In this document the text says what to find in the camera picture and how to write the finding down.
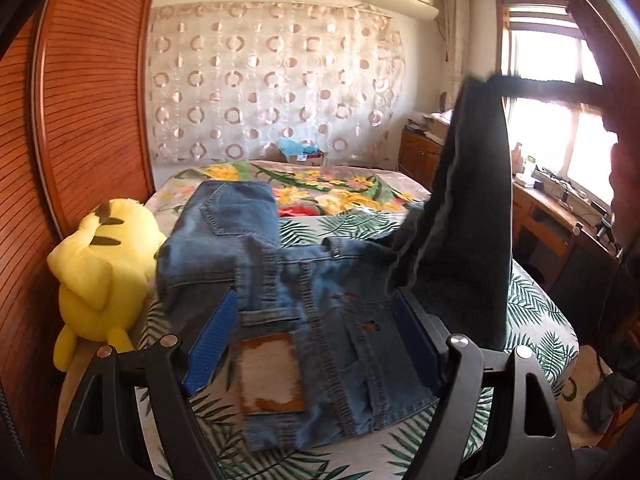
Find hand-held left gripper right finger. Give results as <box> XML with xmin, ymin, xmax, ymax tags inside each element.
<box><xmin>392</xmin><ymin>292</ymin><xmax>573</xmax><ymax>480</ymax></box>

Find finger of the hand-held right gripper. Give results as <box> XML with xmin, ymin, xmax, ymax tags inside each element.
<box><xmin>487</xmin><ymin>74</ymin><xmax>603</xmax><ymax>107</ymax></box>

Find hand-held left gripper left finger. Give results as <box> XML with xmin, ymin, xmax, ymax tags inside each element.
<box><xmin>50</xmin><ymin>287</ymin><xmax>241</xmax><ymax>480</ymax></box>

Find blue denim pants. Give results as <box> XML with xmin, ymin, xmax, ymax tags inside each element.
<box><xmin>155</xmin><ymin>77</ymin><xmax>516</xmax><ymax>453</ymax></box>

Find person's right hand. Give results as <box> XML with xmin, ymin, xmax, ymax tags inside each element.
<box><xmin>609</xmin><ymin>132</ymin><xmax>640</xmax><ymax>252</ymax></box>

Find wooden framed window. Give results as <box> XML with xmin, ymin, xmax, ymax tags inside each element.
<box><xmin>495</xmin><ymin>0</ymin><xmax>626</xmax><ymax>182</ymax></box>

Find beige window curtain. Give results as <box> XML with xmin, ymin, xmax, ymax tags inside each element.
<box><xmin>442</xmin><ymin>0</ymin><xmax>469</xmax><ymax>111</ymax></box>

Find open cardboard box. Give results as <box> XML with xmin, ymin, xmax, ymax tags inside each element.
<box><xmin>424</xmin><ymin>112</ymin><xmax>454</xmax><ymax>142</ymax></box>

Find leaf print bedsheet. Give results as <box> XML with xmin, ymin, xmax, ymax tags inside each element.
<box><xmin>137</xmin><ymin>210</ymin><xmax>581</xmax><ymax>480</ymax></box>

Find long wooden cabinet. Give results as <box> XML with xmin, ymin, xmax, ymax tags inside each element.
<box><xmin>400</xmin><ymin>127</ymin><xmax>626</xmax><ymax>283</ymax></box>

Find yellow plush toy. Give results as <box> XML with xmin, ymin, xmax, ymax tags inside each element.
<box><xmin>47</xmin><ymin>197</ymin><xmax>169</xmax><ymax>374</ymax></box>

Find floral blanket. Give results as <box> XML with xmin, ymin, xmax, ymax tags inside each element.
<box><xmin>147</xmin><ymin>160</ymin><xmax>434</xmax><ymax>219</ymax></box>

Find cardboard box with blue bag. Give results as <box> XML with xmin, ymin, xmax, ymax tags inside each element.
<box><xmin>277</xmin><ymin>139</ymin><xmax>326</xmax><ymax>167</ymax></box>

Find wooden slatted wardrobe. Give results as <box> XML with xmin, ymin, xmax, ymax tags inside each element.
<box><xmin>0</xmin><ymin>0</ymin><xmax>162</xmax><ymax>461</ymax></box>

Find circle patterned curtain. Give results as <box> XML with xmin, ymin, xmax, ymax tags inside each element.
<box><xmin>147</xmin><ymin>1</ymin><xmax>407</xmax><ymax>164</ymax></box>

